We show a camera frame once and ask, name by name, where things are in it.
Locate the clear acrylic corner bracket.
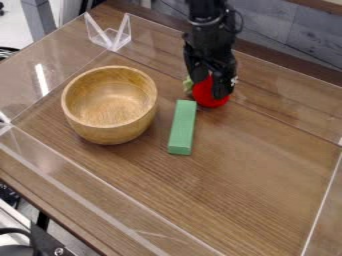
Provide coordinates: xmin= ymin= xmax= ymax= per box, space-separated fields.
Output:
xmin=85 ymin=12 xmax=133 ymax=52

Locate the clear acrylic enclosure wall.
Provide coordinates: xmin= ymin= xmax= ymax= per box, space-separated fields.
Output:
xmin=0 ymin=4 xmax=342 ymax=256

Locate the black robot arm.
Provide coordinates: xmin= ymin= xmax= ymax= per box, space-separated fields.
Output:
xmin=184 ymin=0 xmax=244 ymax=100

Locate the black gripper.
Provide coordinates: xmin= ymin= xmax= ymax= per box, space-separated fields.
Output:
xmin=184 ymin=23 xmax=238 ymax=100

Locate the wooden bowl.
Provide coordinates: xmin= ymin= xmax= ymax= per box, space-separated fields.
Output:
xmin=61 ymin=65 xmax=158 ymax=145

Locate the green rectangular block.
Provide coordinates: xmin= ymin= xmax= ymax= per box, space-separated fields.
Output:
xmin=168 ymin=100 xmax=197 ymax=155

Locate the red knitted fruit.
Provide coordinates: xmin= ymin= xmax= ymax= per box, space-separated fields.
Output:
xmin=184 ymin=75 xmax=230 ymax=108

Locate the grey post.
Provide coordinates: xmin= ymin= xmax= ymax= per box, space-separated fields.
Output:
xmin=21 ymin=0 xmax=58 ymax=41

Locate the black clamp with cable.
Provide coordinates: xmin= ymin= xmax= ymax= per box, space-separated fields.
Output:
xmin=0 ymin=224 xmax=79 ymax=256

